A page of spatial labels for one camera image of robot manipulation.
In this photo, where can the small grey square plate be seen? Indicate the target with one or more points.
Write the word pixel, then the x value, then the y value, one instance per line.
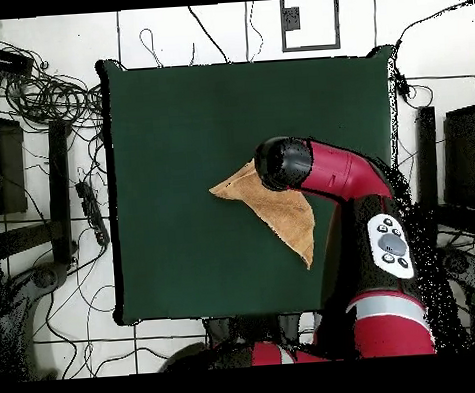
pixel 291 19

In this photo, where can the dark flat panel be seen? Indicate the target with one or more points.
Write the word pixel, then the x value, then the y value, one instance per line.
pixel 11 166
pixel 465 154

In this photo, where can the grey rectangular floor frame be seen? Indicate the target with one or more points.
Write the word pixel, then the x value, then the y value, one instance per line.
pixel 336 22

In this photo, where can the black power strip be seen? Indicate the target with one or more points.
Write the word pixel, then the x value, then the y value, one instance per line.
pixel 92 213

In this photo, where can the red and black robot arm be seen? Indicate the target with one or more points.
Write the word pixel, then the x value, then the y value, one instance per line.
pixel 340 170

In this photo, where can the black pedestal post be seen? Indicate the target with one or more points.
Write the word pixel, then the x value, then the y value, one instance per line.
pixel 217 332
pixel 289 329

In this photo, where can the grey stand foot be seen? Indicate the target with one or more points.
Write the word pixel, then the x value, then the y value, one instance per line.
pixel 466 266
pixel 46 276

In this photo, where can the dark green table cloth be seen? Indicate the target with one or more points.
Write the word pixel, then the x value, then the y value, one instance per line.
pixel 177 128

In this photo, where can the tan terry towel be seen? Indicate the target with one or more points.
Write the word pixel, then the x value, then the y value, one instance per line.
pixel 283 217

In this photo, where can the black rectangular box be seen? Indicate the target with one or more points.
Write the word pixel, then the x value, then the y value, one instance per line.
pixel 6 60

